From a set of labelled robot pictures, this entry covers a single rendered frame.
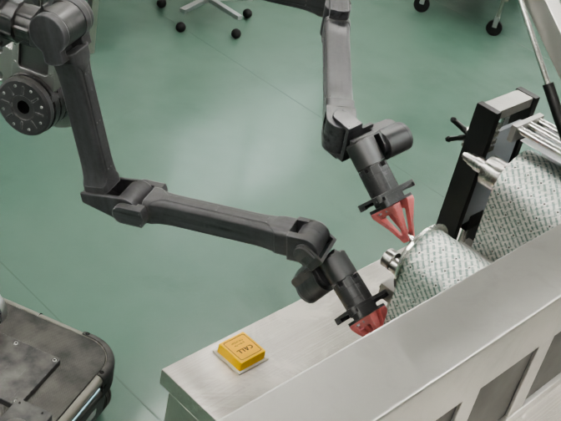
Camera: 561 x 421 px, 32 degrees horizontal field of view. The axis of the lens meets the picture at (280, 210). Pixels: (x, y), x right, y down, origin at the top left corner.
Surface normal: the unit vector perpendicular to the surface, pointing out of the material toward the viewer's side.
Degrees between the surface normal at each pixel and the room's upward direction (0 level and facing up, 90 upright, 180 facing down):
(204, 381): 0
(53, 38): 95
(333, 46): 12
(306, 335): 0
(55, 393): 0
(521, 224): 92
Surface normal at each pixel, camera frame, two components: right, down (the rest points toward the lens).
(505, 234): -0.71, 0.31
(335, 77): 0.07, -0.72
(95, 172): -0.33, 0.44
